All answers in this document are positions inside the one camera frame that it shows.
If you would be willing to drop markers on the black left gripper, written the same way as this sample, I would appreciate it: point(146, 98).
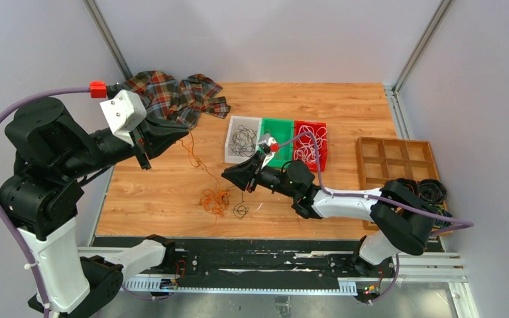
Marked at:
point(158, 143)

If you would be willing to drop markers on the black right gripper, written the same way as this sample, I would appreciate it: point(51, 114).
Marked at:
point(242, 174)

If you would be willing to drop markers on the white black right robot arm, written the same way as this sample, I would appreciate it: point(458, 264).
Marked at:
point(404, 220)

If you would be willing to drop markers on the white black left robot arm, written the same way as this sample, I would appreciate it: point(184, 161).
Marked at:
point(55, 159)

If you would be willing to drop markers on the white plastic bin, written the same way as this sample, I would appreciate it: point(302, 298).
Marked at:
point(242, 137)

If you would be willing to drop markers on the plaid flannel shirt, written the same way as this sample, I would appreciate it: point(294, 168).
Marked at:
point(183, 101)

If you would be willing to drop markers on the green plastic bin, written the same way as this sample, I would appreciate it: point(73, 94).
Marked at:
point(282, 130)

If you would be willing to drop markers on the red plastic bin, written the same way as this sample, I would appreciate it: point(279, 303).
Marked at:
point(304, 148)

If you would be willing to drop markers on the wooden compartment tray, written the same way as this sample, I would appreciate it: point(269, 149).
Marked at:
point(412, 162)

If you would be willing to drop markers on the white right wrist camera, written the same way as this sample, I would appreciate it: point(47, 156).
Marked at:
point(269, 147)

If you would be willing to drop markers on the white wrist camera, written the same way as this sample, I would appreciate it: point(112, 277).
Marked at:
point(269, 147)
point(123, 113)

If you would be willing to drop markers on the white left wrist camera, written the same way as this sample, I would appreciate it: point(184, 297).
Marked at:
point(123, 113)

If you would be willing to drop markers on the black mounting rail base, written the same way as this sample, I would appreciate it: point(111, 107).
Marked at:
point(254, 266)

